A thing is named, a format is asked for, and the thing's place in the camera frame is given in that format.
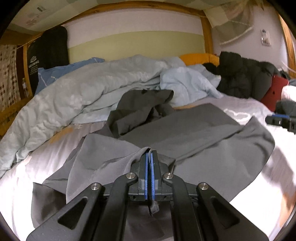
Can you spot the blue pillow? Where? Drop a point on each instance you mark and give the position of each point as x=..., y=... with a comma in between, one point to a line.
x=49, y=76

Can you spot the black puffer jacket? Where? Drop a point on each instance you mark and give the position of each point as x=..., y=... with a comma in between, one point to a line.
x=243, y=77

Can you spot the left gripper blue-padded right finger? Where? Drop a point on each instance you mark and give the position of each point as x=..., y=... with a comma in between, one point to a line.
x=198, y=212

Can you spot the white bed sheet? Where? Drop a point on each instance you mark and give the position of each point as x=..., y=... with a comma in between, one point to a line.
x=223, y=142

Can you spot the wooden bunk bed frame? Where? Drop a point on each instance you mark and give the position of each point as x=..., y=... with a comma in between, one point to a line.
x=155, y=33

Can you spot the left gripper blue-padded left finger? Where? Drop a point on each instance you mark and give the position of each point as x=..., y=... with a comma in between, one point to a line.
x=98, y=212

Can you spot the light blue duvet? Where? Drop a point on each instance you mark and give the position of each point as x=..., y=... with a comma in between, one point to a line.
x=89, y=93

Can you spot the large grey black jacket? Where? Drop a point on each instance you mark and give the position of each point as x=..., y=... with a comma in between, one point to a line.
x=148, y=219

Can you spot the red cloth item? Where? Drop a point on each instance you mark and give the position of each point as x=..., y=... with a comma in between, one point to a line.
x=274, y=92

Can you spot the white wall switch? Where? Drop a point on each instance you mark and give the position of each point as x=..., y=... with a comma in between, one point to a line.
x=265, y=38

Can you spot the pastel checked upper mattress sheet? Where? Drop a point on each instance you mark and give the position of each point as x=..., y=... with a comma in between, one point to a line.
x=232, y=19

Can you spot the black hanging garment bag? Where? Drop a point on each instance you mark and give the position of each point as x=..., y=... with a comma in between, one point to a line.
x=48, y=51

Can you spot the grey folded garment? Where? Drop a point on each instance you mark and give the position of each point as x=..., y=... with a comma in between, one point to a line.
x=286, y=107

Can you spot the orange pillow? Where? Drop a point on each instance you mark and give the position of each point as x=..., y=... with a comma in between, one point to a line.
x=199, y=58

